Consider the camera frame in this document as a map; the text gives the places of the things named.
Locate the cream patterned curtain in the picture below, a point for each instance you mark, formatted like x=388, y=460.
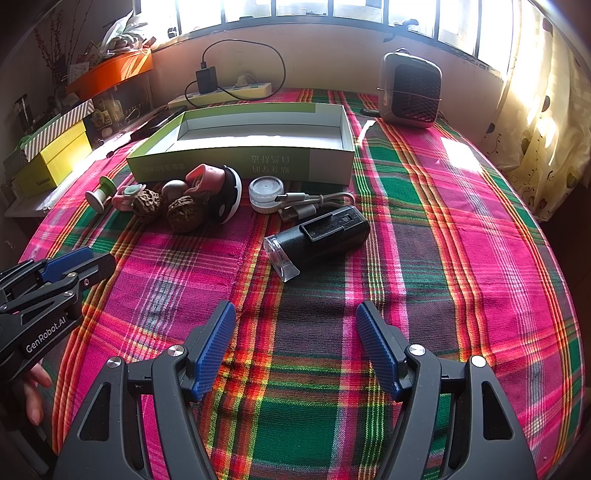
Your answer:
x=540, y=138

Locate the black and white round device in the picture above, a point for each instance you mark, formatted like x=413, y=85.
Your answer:
x=228, y=196

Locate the white plastic bag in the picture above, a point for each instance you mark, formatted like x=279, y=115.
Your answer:
x=117, y=30

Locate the pink silicone cup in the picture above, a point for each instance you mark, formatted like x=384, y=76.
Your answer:
x=207, y=177

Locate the small white round jar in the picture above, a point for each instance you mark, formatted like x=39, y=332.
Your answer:
x=265, y=196

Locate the green and white spool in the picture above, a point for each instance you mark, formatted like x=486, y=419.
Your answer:
x=99, y=196

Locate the white power strip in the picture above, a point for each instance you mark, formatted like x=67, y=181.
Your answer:
x=244, y=90

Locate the black pen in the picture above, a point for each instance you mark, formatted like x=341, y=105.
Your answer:
x=115, y=148

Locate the grey space heater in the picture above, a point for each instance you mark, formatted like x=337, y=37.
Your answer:
x=411, y=92

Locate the pink and green plaid blanket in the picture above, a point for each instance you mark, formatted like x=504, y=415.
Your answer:
x=438, y=258

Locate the black flashlight with clear lens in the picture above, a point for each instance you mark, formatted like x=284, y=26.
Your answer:
x=323, y=235

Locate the green and white cardboard box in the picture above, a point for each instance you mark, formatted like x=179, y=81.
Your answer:
x=323, y=161

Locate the black phone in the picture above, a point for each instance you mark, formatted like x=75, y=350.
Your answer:
x=154, y=125

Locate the small round knob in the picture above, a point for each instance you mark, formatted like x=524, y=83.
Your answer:
x=174, y=189

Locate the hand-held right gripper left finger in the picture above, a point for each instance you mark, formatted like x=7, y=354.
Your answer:
x=212, y=355

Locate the pink and green clip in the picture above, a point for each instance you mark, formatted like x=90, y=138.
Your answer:
x=127, y=198

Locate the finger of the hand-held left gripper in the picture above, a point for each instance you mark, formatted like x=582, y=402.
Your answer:
x=94, y=270
x=67, y=264

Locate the person's left hand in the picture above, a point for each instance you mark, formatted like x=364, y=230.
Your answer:
x=34, y=397

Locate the orange tray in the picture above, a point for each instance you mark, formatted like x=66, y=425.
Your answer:
x=111, y=71

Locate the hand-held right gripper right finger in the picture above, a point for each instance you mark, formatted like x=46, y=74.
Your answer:
x=378, y=350

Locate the small black stick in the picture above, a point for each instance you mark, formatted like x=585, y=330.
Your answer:
x=371, y=112

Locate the yellow box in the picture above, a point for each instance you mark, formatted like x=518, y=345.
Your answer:
x=60, y=159

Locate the brown walnut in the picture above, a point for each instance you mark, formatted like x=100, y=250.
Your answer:
x=147, y=205
x=185, y=214

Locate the black charger adapter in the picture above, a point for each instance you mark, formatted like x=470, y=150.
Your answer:
x=206, y=79

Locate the dried branches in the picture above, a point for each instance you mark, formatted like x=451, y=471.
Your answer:
x=51, y=50

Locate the glass jar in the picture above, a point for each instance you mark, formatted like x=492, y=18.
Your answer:
x=22, y=115

